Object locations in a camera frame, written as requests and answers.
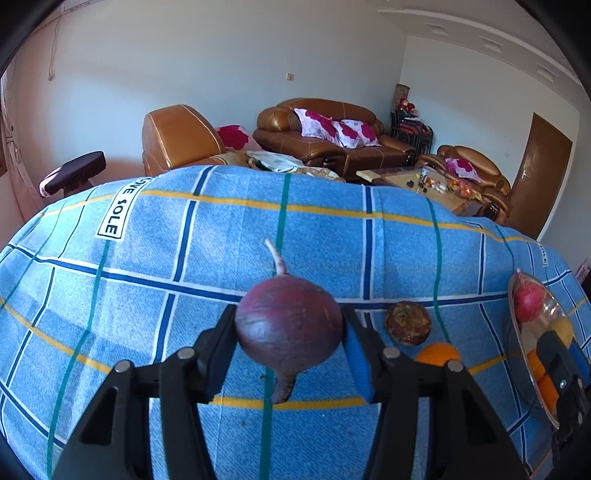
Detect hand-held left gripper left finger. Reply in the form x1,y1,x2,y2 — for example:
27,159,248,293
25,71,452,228
51,305,238,480

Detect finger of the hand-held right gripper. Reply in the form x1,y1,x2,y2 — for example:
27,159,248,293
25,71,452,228
536,330,578,402
568,342,591,386

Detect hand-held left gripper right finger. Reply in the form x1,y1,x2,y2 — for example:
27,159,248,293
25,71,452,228
342,305,529,480

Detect orange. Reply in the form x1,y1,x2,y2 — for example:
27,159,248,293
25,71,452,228
527,350,548,381
414,342,462,367
537,375,559,414

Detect small yellow fruit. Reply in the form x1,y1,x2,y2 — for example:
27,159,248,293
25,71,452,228
549,316,574,344

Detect round metal bowl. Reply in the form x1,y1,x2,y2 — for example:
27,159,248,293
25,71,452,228
508,270,591,428

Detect red pomegranate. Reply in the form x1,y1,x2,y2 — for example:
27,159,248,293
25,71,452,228
513,271,548,324

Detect purple round radish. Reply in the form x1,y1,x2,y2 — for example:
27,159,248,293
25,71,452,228
235,239,345,404

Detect brown dried fruit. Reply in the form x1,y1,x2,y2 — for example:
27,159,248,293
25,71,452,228
385,301,433,346

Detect blue checked blanket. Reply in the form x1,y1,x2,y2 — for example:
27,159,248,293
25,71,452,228
0,165,591,480

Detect brown wooden door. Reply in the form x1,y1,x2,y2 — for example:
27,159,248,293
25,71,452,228
498,112,573,241

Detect brown leather armchair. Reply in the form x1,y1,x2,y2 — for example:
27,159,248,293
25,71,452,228
418,145,512,224
141,104,227,177

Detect wooden coffee table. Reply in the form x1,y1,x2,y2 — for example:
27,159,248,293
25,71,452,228
355,166,483,215

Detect white pink floral pillow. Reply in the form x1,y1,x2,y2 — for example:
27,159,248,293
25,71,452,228
444,158,481,181
331,119,382,148
294,108,340,141

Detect brown leather sofa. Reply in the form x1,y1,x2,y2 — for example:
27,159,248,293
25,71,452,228
253,98,416,176

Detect light cloth on sofa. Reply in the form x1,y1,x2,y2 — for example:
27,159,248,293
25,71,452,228
247,150,308,173

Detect red floral pillow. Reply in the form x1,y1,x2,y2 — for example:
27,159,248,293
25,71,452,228
216,124,254,151

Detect dark padded stool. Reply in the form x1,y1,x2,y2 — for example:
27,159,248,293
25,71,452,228
39,151,107,198

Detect stack of dark chairs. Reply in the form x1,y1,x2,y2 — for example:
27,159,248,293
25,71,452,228
390,84,435,155

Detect wall cable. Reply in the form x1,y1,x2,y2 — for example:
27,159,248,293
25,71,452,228
46,18,62,81

